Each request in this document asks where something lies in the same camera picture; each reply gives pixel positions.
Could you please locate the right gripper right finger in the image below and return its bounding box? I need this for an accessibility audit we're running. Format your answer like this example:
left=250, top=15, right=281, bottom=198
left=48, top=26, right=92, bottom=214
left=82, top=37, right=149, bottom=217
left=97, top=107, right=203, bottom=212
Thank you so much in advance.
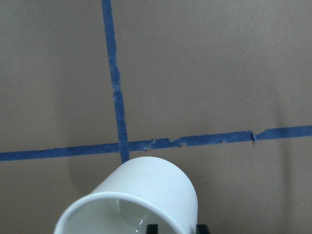
left=196, top=224, right=209, bottom=234

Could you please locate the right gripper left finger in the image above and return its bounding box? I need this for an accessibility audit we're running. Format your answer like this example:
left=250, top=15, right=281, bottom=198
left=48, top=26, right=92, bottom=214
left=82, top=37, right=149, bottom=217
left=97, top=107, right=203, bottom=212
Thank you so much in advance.
left=146, top=224, right=158, bottom=234

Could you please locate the white smiley face mug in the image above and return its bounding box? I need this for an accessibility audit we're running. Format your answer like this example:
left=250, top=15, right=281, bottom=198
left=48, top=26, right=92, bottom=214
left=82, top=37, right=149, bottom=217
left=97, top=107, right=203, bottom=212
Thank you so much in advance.
left=55, top=156, right=198, bottom=234

